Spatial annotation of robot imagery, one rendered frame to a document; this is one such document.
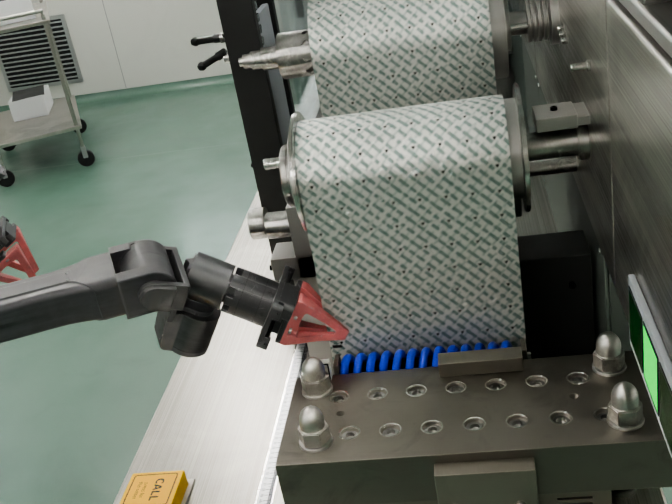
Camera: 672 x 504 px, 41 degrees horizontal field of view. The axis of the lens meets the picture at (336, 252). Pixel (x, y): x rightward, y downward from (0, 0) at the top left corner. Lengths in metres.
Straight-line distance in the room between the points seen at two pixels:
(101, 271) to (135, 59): 6.05
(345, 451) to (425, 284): 0.22
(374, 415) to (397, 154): 0.29
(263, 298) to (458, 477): 0.31
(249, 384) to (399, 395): 0.37
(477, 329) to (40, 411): 2.33
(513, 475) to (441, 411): 0.12
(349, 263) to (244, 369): 0.39
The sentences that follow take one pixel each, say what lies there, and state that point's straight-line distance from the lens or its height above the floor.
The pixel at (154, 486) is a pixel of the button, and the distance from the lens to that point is 1.16.
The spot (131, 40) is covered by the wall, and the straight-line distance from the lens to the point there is 7.02.
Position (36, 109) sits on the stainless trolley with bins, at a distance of 6.00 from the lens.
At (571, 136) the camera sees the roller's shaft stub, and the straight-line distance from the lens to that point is 1.03.
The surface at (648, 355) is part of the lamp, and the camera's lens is 0.76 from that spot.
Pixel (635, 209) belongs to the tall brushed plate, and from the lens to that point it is 0.79.
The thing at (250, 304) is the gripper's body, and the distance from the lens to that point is 1.05.
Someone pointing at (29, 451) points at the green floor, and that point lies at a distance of 3.05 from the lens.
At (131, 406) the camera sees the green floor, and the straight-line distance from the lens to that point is 3.08.
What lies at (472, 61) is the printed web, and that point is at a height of 1.31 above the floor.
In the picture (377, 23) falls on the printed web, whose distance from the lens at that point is 1.19.
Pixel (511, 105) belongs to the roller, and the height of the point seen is 1.31.
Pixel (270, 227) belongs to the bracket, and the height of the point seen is 1.18.
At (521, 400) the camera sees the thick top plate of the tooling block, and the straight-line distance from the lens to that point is 0.99.
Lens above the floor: 1.62
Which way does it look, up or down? 25 degrees down
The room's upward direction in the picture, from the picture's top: 10 degrees counter-clockwise
